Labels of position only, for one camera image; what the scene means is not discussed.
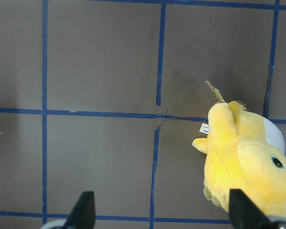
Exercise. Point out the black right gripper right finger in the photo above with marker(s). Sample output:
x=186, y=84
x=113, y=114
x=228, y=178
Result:
x=243, y=212

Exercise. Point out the yellow plush toy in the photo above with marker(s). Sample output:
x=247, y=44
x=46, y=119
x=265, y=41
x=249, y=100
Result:
x=243, y=151

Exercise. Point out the toy paper hang tag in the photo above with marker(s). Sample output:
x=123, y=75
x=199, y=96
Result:
x=215, y=91

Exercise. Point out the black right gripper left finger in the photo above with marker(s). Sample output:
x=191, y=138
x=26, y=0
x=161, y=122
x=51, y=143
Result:
x=83, y=214

